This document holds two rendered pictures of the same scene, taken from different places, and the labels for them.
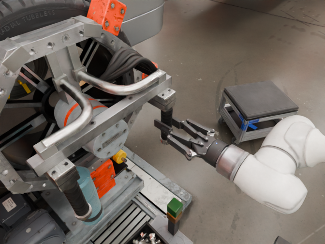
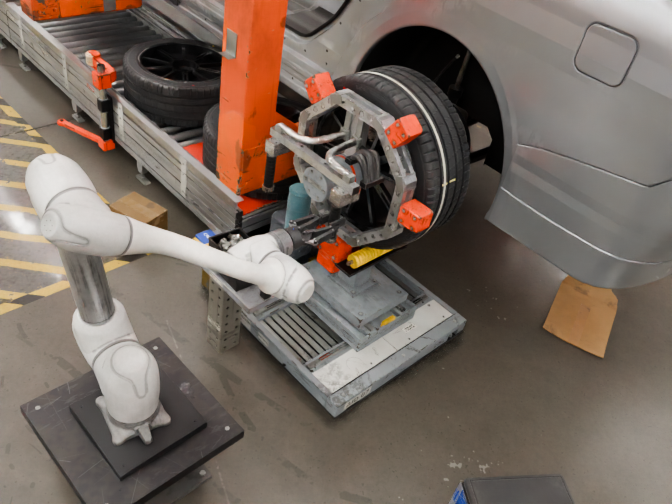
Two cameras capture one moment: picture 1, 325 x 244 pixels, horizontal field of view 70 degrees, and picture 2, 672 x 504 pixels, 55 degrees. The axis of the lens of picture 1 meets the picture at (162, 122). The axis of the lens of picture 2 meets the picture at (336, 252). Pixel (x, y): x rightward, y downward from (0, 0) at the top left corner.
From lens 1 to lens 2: 195 cm
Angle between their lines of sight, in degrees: 63
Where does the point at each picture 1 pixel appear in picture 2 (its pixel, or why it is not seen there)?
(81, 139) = (289, 142)
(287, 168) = (254, 249)
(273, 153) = (269, 247)
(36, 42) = (347, 100)
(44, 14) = (381, 98)
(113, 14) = (396, 131)
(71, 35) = (365, 115)
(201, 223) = (298, 423)
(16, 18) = (368, 88)
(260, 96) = not seen: outside the picture
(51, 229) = not seen: hidden behind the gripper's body
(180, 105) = (564, 461)
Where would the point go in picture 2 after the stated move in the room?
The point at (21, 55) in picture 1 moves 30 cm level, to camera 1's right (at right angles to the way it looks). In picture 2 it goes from (338, 98) to (327, 141)
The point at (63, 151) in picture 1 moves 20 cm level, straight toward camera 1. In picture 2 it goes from (281, 137) to (226, 143)
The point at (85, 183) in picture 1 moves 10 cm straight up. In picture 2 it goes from (294, 194) to (297, 171)
